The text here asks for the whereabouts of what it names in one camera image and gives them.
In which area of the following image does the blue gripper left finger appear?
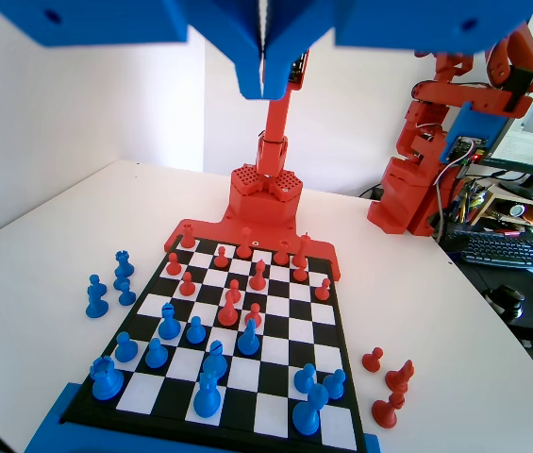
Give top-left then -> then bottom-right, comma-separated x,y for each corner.
0,0 -> 265,100

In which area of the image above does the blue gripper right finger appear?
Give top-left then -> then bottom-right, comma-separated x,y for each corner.
264,0 -> 533,99

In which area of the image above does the blue controller board housing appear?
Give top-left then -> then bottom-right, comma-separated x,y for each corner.
441,101 -> 517,165

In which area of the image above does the black and white chess board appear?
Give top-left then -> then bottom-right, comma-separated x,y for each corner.
60,233 -> 369,453

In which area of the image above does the wooden monitor shelf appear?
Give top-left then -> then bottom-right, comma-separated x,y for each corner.
471,181 -> 533,230

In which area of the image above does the colourful pens bundle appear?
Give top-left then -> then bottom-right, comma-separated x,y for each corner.
449,176 -> 489,223

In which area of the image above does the black keyboard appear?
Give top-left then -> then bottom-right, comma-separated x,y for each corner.
457,229 -> 533,271

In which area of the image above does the red rook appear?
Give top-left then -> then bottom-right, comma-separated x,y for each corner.
178,222 -> 197,250
273,239 -> 294,265

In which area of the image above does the red queen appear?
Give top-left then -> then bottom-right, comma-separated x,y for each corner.
237,226 -> 255,259

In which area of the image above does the red king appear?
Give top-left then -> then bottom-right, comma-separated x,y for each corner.
292,230 -> 312,269

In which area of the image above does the black computer mouse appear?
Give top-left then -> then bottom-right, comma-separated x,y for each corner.
484,284 -> 526,323

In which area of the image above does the red bishop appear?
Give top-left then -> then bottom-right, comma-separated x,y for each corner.
248,259 -> 267,292
372,391 -> 407,429

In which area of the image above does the blue bishop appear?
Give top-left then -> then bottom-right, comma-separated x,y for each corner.
202,340 -> 228,381
157,303 -> 181,341

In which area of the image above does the red knight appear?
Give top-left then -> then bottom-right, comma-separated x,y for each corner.
385,359 -> 415,395

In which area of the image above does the blue queen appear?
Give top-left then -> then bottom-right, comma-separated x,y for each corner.
193,370 -> 223,419

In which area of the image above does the small black camera module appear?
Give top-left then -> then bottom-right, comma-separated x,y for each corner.
288,46 -> 312,90

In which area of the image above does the white cable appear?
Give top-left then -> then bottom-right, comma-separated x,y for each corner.
435,155 -> 477,232

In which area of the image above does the blue base plate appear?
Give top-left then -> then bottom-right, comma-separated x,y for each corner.
23,381 -> 383,453

